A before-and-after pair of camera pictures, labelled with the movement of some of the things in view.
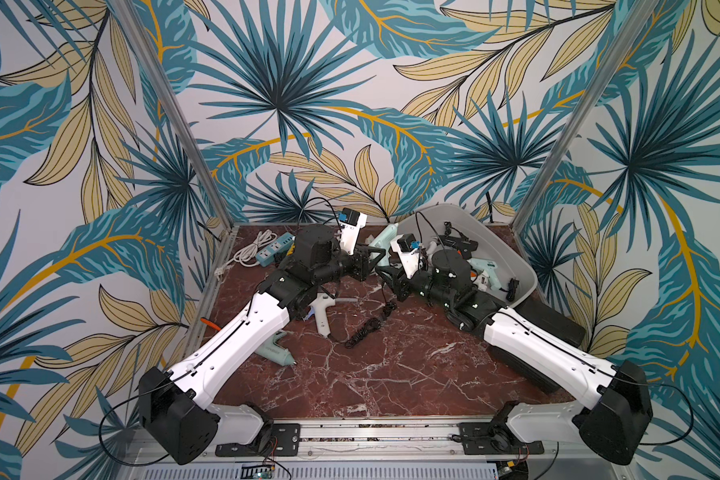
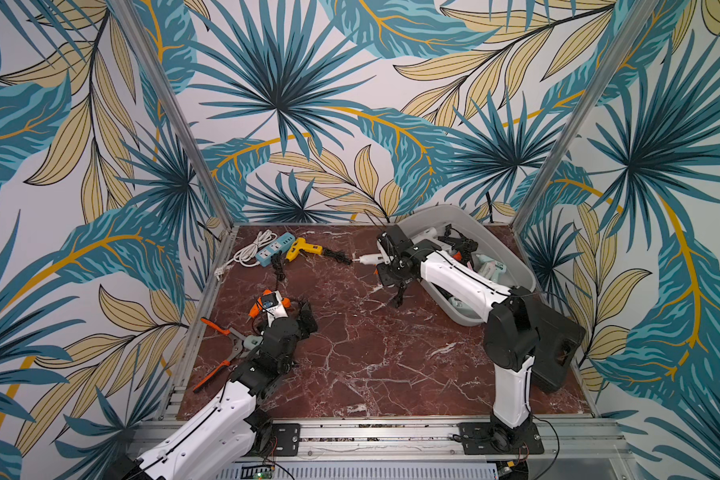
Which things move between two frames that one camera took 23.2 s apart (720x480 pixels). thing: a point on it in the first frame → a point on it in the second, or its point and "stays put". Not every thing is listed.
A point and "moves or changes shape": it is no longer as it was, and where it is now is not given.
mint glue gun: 383,240 moves or changes shape
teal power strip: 266,256 stays put
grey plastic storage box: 496,265 stays put
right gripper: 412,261 stays put
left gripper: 361,254 → 304,331
